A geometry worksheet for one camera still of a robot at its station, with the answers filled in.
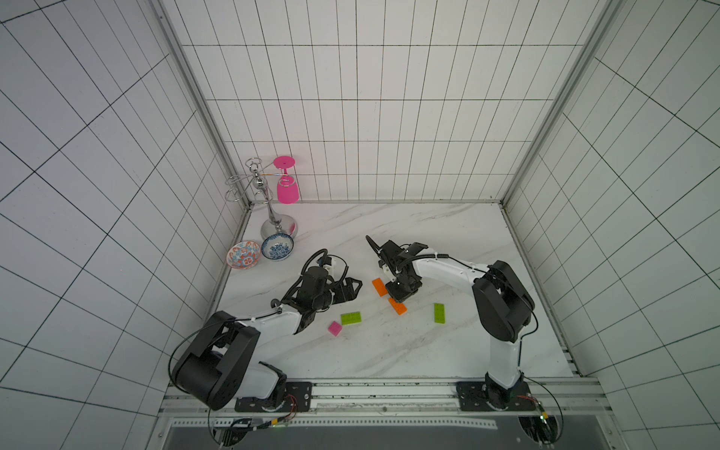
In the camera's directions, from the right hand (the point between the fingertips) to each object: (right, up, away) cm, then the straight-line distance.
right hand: (399, 290), depth 92 cm
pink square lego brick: (-21, -10, -8) cm, 24 cm away
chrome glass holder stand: (-50, +35, 0) cm, 61 cm away
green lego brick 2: (-16, -8, -5) cm, 19 cm away
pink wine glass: (-41, +36, +11) cm, 55 cm away
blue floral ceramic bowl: (-45, +14, +11) cm, 48 cm away
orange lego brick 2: (-1, -4, -4) cm, 6 cm away
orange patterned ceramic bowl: (-56, +11, +8) cm, 58 cm away
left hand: (-16, +1, -3) cm, 17 cm away
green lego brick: (+12, -6, -5) cm, 15 cm away
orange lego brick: (-6, +1, +1) cm, 7 cm away
